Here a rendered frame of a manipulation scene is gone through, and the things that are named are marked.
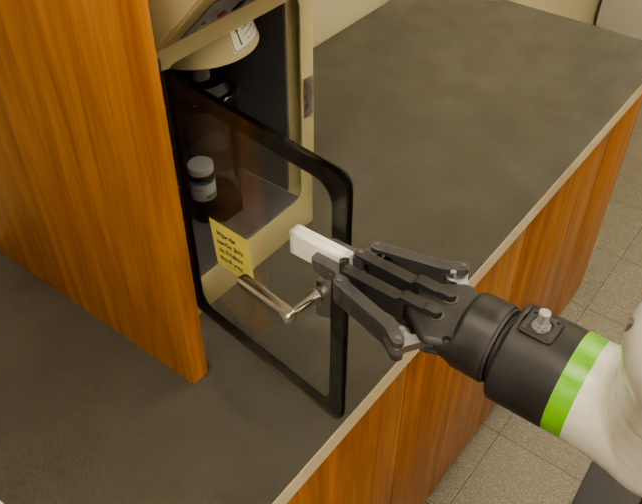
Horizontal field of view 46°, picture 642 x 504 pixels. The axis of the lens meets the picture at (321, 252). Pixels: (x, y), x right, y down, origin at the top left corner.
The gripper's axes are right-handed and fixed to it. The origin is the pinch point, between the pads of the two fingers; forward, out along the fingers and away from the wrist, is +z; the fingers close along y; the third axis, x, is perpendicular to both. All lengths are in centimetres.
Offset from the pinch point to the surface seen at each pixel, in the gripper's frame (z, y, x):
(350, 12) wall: 74, -108, 36
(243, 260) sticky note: 15.9, -4.7, 13.9
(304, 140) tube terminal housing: 31, -35, 19
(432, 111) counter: 32, -82, 37
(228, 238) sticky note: 18.5, -5.0, 11.9
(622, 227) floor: 6, -191, 131
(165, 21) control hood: 25.5, -6.0, -14.7
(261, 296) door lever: 7.6, 1.1, 10.3
